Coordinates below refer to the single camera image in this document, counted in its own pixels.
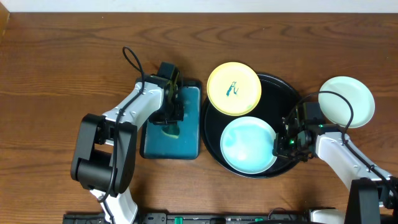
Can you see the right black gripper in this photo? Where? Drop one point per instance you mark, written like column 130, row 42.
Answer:
column 280, row 149

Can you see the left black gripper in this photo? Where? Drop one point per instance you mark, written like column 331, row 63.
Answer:
column 170, row 117

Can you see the green yellow sponge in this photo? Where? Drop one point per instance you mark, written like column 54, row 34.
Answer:
column 171, row 131

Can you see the white plate with scribble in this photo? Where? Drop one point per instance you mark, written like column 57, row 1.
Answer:
column 247, row 144

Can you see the yellow plate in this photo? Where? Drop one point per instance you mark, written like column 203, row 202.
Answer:
column 234, row 88

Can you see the light blue plate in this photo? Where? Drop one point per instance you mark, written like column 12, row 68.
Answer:
column 346, row 100

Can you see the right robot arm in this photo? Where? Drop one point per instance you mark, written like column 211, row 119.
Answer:
column 372, row 190

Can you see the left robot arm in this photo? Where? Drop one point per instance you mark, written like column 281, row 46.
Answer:
column 105, row 152

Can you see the teal rectangular tray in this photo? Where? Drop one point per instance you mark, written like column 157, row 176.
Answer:
column 156, row 145

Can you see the round black serving tray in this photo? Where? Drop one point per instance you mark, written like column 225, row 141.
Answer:
column 277, row 100

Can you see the brown cardboard box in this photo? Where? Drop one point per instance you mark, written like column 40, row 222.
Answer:
column 4, row 19

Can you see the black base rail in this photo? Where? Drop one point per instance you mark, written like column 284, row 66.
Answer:
column 163, row 218

